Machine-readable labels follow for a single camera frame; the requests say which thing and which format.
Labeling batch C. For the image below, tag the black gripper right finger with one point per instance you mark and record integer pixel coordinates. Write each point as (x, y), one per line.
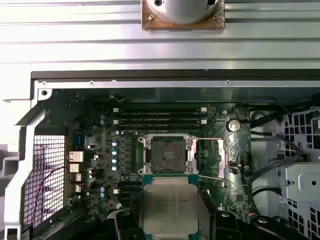
(225, 227)

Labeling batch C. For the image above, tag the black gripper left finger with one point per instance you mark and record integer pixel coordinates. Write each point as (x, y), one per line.
(127, 227)

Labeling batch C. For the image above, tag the silver topped CPU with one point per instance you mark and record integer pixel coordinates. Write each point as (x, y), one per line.
(170, 207)

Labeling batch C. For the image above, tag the RAM slot white clips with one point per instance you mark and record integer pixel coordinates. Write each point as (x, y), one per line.
(116, 191)
(160, 111)
(160, 122)

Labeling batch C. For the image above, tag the CPU socket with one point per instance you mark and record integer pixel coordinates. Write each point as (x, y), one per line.
(167, 155)

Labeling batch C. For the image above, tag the green motherboard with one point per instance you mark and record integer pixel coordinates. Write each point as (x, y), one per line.
(240, 180)

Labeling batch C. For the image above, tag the silver rear port block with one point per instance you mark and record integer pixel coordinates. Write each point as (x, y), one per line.
(76, 168)
(76, 156)

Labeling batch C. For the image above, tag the silver perforated drive cage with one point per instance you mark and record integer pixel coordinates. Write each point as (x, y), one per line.
(302, 180)

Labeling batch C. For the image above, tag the silver coin battery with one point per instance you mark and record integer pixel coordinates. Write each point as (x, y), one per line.
(233, 125)

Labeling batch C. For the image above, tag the black and silver PC case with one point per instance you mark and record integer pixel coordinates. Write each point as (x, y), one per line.
(22, 150)

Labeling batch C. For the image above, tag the square brown base plate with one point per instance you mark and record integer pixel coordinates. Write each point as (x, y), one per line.
(180, 27)

